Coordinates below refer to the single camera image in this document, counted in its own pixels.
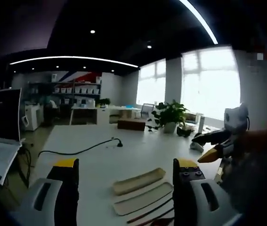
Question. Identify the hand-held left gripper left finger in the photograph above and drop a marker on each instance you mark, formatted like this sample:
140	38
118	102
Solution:
53	193

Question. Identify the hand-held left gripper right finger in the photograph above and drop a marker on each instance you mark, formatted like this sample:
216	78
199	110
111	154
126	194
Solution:
194	193

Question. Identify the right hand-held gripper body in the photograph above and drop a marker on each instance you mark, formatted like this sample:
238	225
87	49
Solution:
235	118

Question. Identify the dark red chopstick utensil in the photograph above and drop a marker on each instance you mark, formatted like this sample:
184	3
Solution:
152	210
156	220

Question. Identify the beige cutlery case tray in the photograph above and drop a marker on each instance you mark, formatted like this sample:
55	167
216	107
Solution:
145	200

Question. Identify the beige cutlery case lid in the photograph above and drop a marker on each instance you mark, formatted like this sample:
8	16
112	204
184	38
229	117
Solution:
138	181

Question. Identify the white tower appliance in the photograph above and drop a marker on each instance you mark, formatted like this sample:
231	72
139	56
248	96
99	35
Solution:
200	123

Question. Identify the small white table device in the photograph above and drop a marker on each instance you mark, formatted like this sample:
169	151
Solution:
196	146

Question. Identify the small black object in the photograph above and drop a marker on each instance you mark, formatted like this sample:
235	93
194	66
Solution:
183	131

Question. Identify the green potted plant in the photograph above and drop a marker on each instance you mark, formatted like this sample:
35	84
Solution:
171	115

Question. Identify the white office printer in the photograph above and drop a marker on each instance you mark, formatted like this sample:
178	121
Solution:
32	117

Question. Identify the brown cardboard box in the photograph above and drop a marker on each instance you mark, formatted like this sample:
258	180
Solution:
131	124

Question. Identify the white office counter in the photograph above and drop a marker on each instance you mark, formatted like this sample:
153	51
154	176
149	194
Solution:
91	115

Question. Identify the black laptop screen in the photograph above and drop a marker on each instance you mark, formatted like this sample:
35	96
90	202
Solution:
2	115

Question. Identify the curved ceiling light strip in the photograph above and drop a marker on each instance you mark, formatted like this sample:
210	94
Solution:
200	20

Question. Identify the storage shelf with white boxes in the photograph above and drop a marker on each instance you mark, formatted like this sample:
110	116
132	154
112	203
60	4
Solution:
76	90

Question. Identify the long ceiling light strip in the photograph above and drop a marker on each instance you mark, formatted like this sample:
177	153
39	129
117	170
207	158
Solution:
72	59

